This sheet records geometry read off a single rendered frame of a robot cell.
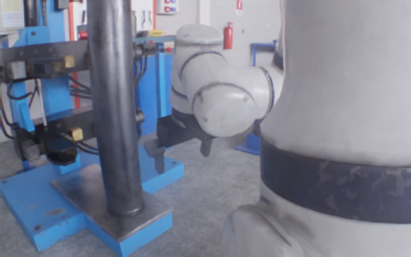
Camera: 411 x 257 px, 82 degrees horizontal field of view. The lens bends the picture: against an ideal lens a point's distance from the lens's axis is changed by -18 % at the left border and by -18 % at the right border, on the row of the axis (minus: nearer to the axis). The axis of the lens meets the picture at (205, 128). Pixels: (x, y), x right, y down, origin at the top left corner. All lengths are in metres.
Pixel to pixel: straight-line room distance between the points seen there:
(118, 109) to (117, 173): 0.33
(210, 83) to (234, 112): 0.05
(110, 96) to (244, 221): 1.18
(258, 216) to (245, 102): 0.26
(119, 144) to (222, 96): 1.03
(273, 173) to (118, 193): 1.37
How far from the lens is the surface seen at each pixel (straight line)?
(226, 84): 0.39
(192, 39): 0.48
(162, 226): 1.65
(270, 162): 0.16
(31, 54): 1.76
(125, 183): 1.47
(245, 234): 0.17
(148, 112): 3.12
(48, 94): 2.04
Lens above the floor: 1.08
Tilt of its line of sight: 19 degrees down
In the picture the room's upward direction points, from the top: straight up
